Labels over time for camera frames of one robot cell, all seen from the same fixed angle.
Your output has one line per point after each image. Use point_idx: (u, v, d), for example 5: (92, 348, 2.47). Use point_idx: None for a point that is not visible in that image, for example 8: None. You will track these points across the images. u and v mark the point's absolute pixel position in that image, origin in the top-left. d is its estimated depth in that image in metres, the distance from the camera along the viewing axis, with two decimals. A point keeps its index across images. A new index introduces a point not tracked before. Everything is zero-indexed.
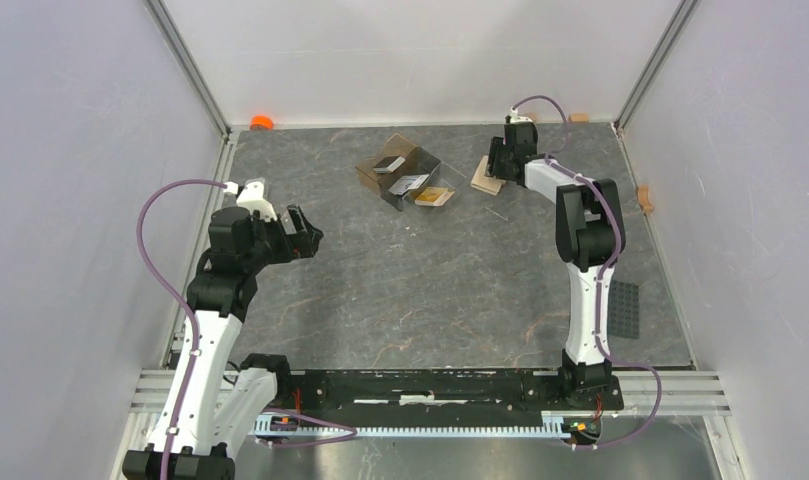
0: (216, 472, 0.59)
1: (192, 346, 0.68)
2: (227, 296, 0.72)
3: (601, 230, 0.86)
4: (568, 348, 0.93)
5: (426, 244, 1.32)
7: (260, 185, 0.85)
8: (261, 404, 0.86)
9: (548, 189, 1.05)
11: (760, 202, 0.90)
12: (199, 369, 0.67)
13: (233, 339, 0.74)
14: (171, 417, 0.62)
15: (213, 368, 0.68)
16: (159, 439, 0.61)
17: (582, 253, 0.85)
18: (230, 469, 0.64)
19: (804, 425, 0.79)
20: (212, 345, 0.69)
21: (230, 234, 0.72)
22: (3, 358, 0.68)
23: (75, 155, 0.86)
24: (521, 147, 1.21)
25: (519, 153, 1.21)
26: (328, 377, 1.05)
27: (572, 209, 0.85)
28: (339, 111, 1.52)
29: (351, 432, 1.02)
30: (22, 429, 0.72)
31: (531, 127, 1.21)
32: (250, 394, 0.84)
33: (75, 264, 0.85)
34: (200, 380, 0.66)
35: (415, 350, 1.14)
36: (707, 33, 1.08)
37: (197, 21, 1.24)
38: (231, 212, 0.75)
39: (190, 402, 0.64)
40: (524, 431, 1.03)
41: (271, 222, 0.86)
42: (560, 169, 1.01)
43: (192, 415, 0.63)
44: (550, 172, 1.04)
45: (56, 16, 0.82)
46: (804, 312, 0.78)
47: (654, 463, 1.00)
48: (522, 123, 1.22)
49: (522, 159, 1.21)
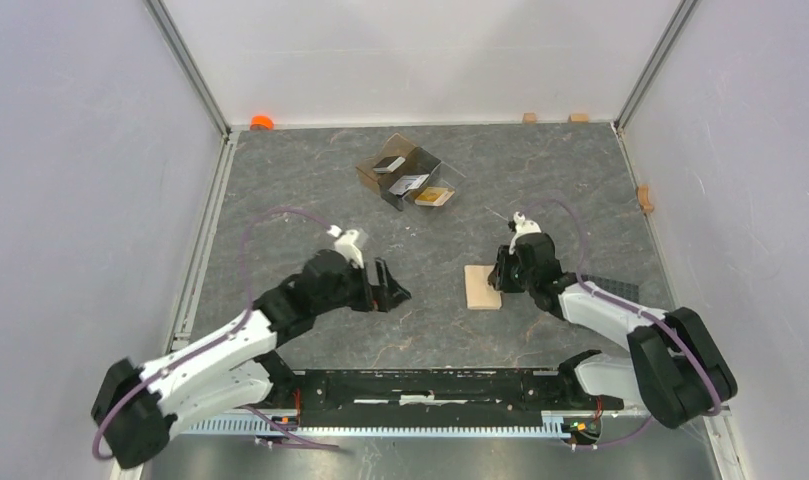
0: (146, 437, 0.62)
1: (232, 329, 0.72)
2: (287, 323, 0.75)
3: (695, 375, 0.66)
4: (582, 371, 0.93)
5: (426, 244, 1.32)
7: (358, 233, 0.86)
8: (242, 401, 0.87)
9: (597, 325, 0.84)
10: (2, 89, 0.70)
11: (761, 203, 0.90)
12: (222, 350, 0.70)
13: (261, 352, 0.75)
14: (173, 362, 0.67)
15: (231, 357, 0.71)
16: (150, 368, 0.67)
17: (684, 414, 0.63)
18: (159, 442, 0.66)
19: (804, 426, 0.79)
20: (245, 343, 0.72)
21: (319, 280, 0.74)
22: (2, 359, 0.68)
23: (75, 154, 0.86)
24: (544, 271, 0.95)
25: (541, 276, 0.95)
26: (328, 377, 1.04)
27: (661, 359, 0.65)
28: (339, 111, 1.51)
29: (334, 446, 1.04)
30: (19, 429, 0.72)
31: (550, 245, 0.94)
32: (237, 388, 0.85)
33: (72, 265, 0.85)
34: (214, 359, 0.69)
35: (415, 350, 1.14)
36: (707, 33, 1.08)
37: (198, 21, 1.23)
38: (333, 257, 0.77)
39: (190, 364, 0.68)
40: (524, 431, 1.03)
41: (357, 269, 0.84)
42: (608, 299, 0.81)
43: (183, 375, 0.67)
44: (593, 301, 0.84)
45: (57, 15, 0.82)
46: (805, 312, 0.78)
47: (653, 463, 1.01)
48: (536, 237, 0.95)
49: (547, 285, 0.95)
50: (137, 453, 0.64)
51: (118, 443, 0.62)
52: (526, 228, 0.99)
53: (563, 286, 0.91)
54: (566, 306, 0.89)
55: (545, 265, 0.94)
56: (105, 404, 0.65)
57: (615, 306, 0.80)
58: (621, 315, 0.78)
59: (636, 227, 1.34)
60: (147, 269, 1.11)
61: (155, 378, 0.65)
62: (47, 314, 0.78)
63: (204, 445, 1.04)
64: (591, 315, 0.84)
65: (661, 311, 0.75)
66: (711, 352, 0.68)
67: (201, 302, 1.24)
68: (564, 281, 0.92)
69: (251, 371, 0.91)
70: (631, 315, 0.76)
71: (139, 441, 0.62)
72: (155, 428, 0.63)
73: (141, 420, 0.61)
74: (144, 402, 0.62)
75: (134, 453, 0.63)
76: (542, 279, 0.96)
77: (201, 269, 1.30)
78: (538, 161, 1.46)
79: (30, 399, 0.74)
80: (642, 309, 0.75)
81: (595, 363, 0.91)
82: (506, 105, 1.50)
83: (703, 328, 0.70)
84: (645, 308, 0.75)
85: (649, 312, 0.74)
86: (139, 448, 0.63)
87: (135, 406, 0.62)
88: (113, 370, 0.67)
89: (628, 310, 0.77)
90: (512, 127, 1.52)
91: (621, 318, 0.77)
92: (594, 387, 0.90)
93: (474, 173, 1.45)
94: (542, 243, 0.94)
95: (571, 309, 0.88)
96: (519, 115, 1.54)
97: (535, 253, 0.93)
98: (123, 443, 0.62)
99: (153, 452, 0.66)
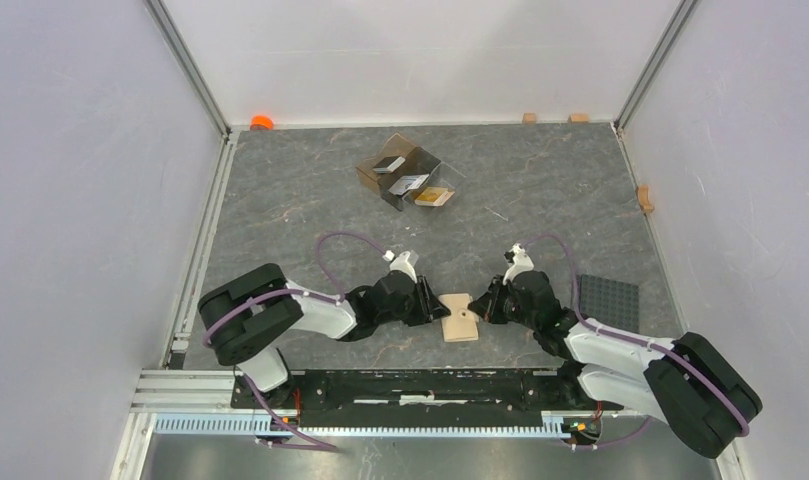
0: (263, 337, 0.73)
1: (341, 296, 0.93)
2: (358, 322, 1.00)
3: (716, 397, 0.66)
4: (587, 375, 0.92)
5: (426, 244, 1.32)
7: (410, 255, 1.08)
8: (260, 376, 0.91)
9: (608, 361, 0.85)
10: (2, 87, 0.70)
11: (760, 202, 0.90)
12: (332, 307, 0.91)
13: (330, 332, 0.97)
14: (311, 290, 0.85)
15: (328, 315, 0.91)
16: (294, 284, 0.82)
17: (718, 440, 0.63)
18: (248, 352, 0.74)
19: (803, 425, 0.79)
20: (342, 314, 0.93)
21: (387, 295, 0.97)
22: (5, 359, 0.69)
23: (74, 153, 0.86)
24: (545, 314, 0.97)
25: (544, 320, 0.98)
26: (328, 377, 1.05)
27: (678, 389, 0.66)
28: (339, 111, 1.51)
29: (330, 445, 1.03)
30: (22, 428, 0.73)
31: (549, 289, 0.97)
32: (273, 359, 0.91)
33: (72, 264, 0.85)
34: (328, 308, 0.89)
35: (415, 350, 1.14)
36: (707, 34, 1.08)
37: (197, 21, 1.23)
38: (403, 280, 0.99)
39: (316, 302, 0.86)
40: (524, 431, 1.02)
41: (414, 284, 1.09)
42: (615, 336, 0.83)
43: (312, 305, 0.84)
44: (601, 340, 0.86)
45: (56, 15, 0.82)
46: (805, 312, 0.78)
47: (651, 462, 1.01)
48: (531, 278, 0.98)
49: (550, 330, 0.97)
50: (235, 353, 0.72)
51: (233, 335, 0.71)
52: (522, 261, 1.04)
53: (566, 329, 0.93)
54: (576, 348, 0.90)
55: (547, 308, 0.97)
56: (231, 295, 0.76)
57: (624, 343, 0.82)
58: (631, 351, 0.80)
59: (636, 226, 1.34)
60: (148, 270, 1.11)
61: (299, 292, 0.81)
62: (47, 314, 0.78)
63: (205, 446, 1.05)
64: (601, 352, 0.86)
65: (669, 341, 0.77)
66: (728, 374, 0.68)
67: None
68: (567, 324, 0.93)
69: (278, 357, 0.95)
70: (640, 349, 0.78)
71: (250, 342, 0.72)
72: (276, 333, 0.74)
73: (280, 318, 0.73)
74: (285, 305, 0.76)
75: (230, 352, 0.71)
76: (545, 323, 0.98)
77: (202, 269, 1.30)
78: (538, 161, 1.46)
79: (32, 401, 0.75)
80: (650, 342, 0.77)
81: (605, 373, 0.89)
82: (506, 105, 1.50)
83: (712, 349, 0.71)
84: (654, 341, 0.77)
85: (658, 344, 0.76)
86: (238, 347, 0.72)
87: (279, 304, 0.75)
88: (259, 271, 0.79)
89: (636, 345, 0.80)
90: (512, 127, 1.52)
91: (631, 354, 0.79)
92: (607, 397, 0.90)
93: (474, 173, 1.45)
94: (541, 287, 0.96)
95: (581, 350, 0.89)
96: (519, 115, 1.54)
97: (536, 298, 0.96)
98: (229, 339, 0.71)
99: (236, 361, 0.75)
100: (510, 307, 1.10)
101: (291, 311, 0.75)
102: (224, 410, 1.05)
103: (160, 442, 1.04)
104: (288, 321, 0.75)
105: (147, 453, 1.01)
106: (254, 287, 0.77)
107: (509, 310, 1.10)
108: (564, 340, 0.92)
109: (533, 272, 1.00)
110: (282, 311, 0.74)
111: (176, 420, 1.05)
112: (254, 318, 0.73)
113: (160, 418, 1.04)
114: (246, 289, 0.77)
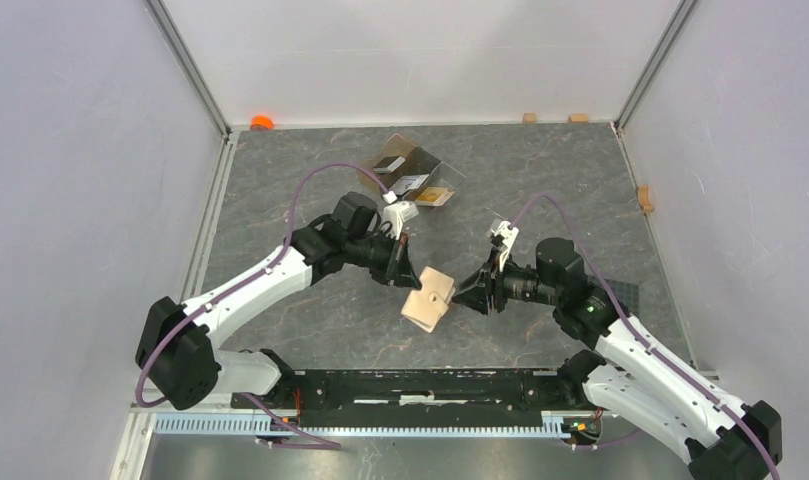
0: (195, 373, 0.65)
1: (269, 262, 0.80)
2: (322, 253, 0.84)
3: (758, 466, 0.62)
4: (592, 385, 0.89)
5: (426, 244, 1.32)
7: (409, 207, 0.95)
8: (250, 387, 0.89)
9: (646, 384, 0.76)
10: (3, 87, 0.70)
11: (761, 202, 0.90)
12: (262, 281, 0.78)
13: (294, 288, 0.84)
14: (214, 297, 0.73)
15: (270, 288, 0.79)
16: (192, 305, 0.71)
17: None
18: (205, 381, 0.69)
19: (802, 425, 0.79)
20: (281, 275, 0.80)
21: (354, 214, 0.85)
22: (5, 358, 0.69)
23: (75, 154, 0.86)
24: (573, 292, 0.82)
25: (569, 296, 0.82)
26: (328, 377, 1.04)
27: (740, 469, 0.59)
28: (340, 112, 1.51)
29: (335, 444, 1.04)
30: (21, 429, 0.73)
31: (583, 261, 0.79)
32: (252, 362, 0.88)
33: (72, 264, 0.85)
34: (253, 290, 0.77)
35: (415, 350, 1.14)
36: (707, 33, 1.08)
37: (197, 21, 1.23)
38: (362, 200, 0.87)
39: (234, 299, 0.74)
40: (524, 431, 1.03)
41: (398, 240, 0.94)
42: (676, 371, 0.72)
43: (227, 307, 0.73)
44: (651, 363, 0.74)
45: (57, 15, 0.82)
46: (805, 311, 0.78)
47: (651, 462, 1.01)
48: (552, 251, 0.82)
49: (581, 313, 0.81)
50: (186, 397, 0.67)
51: (169, 387, 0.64)
52: (510, 237, 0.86)
53: (601, 321, 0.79)
54: (610, 350, 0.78)
55: (575, 286, 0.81)
56: (146, 348, 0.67)
57: (686, 384, 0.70)
58: (692, 400, 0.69)
59: (636, 226, 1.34)
60: (148, 269, 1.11)
61: (201, 312, 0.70)
62: (46, 314, 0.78)
63: (204, 446, 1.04)
64: (645, 375, 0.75)
65: (740, 405, 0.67)
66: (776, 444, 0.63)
67: None
68: (602, 311, 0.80)
69: (263, 358, 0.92)
70: (706, 403, 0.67)
71: (189, 382, 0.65)
72: (203, 363, 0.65)
73: (189, 354, 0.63)
74: (192, 336, 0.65)
75: (185, 396, 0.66)
76: (569, 302, 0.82)
77: (202, 269, 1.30)
78: (538, 161, 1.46)
79: (32, 400, 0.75)
80: (719, 402, 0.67)
81: (616, 389, 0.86)
82: (506, 105, 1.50)
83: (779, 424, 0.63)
84: (726, 403, 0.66)
85: (729, 407, 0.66)
86: (191, 387, 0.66)
87: (183, 339, 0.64)
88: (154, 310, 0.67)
89: (700, 394, 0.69)
90: (512, 128, 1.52)
91: (691, 404, 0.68)
92: (609, 407, 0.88)
93: (474, 173, 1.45)
94: (571, 261, 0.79)
95: (614, 354, 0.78)
96: (519, 115, 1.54)
97: (566, 273, 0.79)
98: (173, 388, 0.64)
99: (198, 395, 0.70)
100: (522, 289, 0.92)
101: (199, 340, 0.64)
102: (224, 410, 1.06)
103: (160, 442, 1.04)
104: (204, 351, 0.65)
105: (147, 453, 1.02)
106: (157, 332, 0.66)
107: (521, 291, 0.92)
108: (599, 337, 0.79)
109: (560, 240, 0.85)
110: (187, 346, 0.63)
111: (176, 420, 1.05)
112: (172, 363, 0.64)
113: (160, 418, 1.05)
114: (154, 333, 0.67)
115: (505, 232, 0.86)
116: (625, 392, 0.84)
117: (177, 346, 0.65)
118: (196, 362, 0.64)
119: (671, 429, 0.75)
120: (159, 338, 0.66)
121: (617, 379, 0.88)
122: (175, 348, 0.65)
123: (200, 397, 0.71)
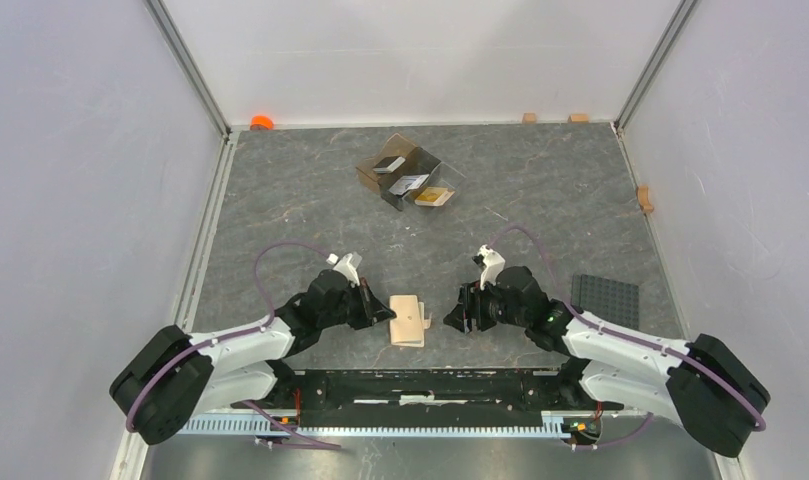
0: (184, 404, 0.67)
1: (264, 323, 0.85)
2: (301, 332, 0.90)
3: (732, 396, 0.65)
4: (586, 380, 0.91)
5: (426, 244, 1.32)
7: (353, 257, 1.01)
8: (246, 394, 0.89)
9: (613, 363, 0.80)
10: (5, 89, 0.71)
11: (760, 202, 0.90)
12: (256, 337, 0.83)
13: (273, 355, 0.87)
14: (217, 336, 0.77)
15: (259, 347, 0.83)
16: (198, 337, 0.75)
17: (740, 445, 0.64)
18: (182, 417, 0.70)
19: (803, 423, 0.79)
20: (271, 337, 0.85)
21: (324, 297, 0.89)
22: (4, 357, 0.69)
23: (75, 154, 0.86)
24: (534, 310, 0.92)
25: (534, 309, 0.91)
26: (328, 377, 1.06)
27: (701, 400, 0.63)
28: (339, 112, 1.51)
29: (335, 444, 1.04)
30: (19, 427, 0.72)
31: (535, 282, 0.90)
32: (242, 377, 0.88)
33: (71, 264, 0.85)
34: (249, 343, 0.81)
35: (415, 350, 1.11)
36: (707, 33, 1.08)
37: (197, 21, 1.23)
38: (336, 275, 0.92)
39: (231, 343, 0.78)
40: (524, 431, 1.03)
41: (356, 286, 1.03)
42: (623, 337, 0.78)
43: (227, 348, 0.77)
44: (605, 339, 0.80)
45: (57, 16, 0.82)
46: (805, 311, 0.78)
47: (651, 462, 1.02)
48: (518, 275, 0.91)
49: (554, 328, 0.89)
50: (157, 431, 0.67)
51: (148, 418, 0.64)
52: (492, 258, 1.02)
53: (561, 325, 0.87)
54: (574, 346, 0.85)
55: (535, 303, 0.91)
56: (133, 375, 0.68)
57: (634, 345, 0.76)
58: (643, 355, 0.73)
59: (636, 226, 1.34)
60: (147, 268, 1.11)
61: (206, 345, 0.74)
62: (46, 314, 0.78)
63: (204, 446, 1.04)
64: (607, 354, 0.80)
65: (682, 344, 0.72)
66: (742, 371, 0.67)
67: (201, 302, 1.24)
68: (560, 318, 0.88)
69: (254, 367, 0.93)
70: (655, 353, 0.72)
71: (169, 415, 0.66)
72: (192, 396, 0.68)
73: (191, 380, 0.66)
74: (193, 364, 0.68)
75: (156, 430, 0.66)
76: (536, 319, 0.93)
77: (201, 268, 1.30)
78: (538, 161, 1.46)
79: (32, 399, 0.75)
80: (662, 347, 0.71)
81: (609, 376, 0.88)
82: (506, 105, 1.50)
83: (727, 349, 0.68)
84: (667, 345, 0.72)
85: (673, 349, 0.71)
86: (165, 421, 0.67)
87: (185, 367, 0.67)
88: (159, 337, 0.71)
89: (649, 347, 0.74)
90: (512, 127, 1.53)
91: (644, 358, 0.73)
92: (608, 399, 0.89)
93: (474, 173, 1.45)
94: (527, 282, 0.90)
95: (580, 347, 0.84)
96: (519, 115, 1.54)
97: (522, 293, 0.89)
98: (150, 420, 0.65)
99: (165, 433, 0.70)
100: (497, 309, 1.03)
101: (202, 368, 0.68)
102: (224, 410, 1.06)
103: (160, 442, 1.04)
104: (203, 379, 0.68)
105: (147, 452, 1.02)
106: (157, 358, 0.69)
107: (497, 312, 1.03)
108: (563, 338, 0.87)
109: (515, 267, 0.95)
110: (190, 372, 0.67)
111: None
112: (165, 392, 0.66)
113: None
114: (148, 361, 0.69)
115: (487, 254, 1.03)
116: (616, 375, 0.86)
117: (172, 376, 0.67)
118: (191, 392, 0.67)
119: (659, 397, 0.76)
120: (152, 367, 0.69)
121: (608, 367, 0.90)
122: (169, 377, 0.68)
123: (166, 435, 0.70)
